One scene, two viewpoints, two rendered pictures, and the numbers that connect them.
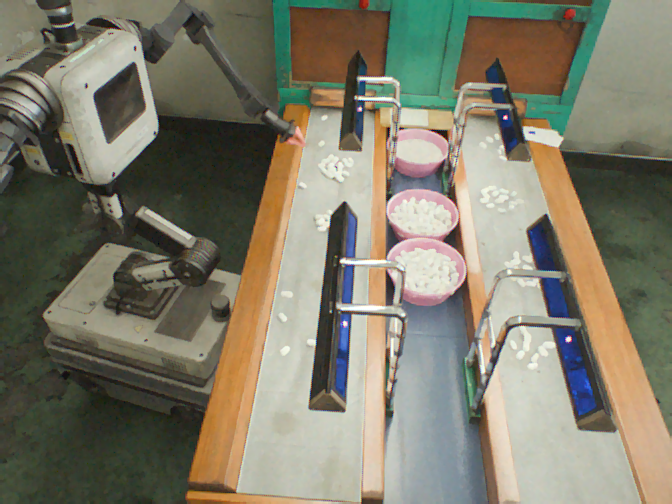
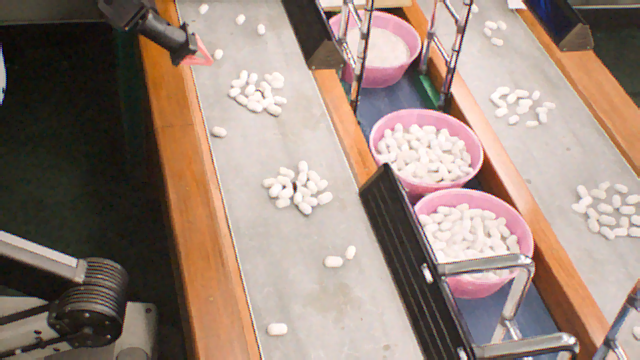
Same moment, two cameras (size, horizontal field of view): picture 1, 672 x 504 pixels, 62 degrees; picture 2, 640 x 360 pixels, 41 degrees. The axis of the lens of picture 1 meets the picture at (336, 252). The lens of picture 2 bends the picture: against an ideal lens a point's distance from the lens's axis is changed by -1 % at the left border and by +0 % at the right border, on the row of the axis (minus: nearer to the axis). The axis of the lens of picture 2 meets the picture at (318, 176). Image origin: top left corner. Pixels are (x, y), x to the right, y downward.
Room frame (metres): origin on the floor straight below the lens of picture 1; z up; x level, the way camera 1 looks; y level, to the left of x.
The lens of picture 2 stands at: (0.28, 0.48, 2.06)
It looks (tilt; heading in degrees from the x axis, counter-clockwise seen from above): 43 degrees down; 338
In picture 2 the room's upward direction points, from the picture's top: 8 degrees clockwise
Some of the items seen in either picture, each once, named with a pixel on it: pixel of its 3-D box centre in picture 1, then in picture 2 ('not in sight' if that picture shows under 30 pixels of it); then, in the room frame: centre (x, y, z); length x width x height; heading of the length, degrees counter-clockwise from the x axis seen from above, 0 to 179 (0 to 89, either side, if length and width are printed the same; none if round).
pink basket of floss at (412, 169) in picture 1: (416, 154); (369, 51); (2.05, -0.34, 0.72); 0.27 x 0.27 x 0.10
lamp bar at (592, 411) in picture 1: (567, 307); not in sight; (0.90, -0.57, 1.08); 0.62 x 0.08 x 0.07; 178
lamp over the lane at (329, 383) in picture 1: (337, 291); (445, 323); (0.92, -0.01, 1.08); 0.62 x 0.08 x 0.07; 178
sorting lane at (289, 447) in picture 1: (327, 243); (300, 225); (1.46, 0.03, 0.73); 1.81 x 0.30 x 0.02; 178
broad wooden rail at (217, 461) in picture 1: (270, 251); (201, 254); (1.47, 0.24, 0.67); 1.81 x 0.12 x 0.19; 178
